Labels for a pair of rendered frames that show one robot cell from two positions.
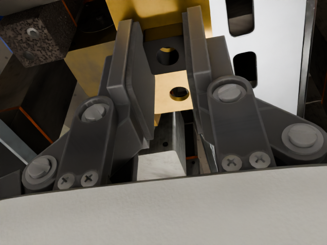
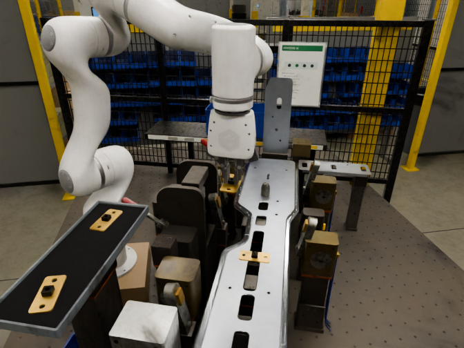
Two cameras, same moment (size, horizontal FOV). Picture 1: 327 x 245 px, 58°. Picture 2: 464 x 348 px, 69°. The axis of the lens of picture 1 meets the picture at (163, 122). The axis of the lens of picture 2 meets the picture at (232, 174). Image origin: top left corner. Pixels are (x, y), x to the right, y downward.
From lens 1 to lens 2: 0.80 m
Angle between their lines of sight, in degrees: 107
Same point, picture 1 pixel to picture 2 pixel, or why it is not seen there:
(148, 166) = (147, 315)
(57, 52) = (170, 245)
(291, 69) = not seen: outside the picture
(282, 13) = (268, 315)
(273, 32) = (262, 324)
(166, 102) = (224, 189)
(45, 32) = (173, 239)
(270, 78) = not seen: outside the picture
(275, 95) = not seen: outside the picture
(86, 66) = (169, 262)
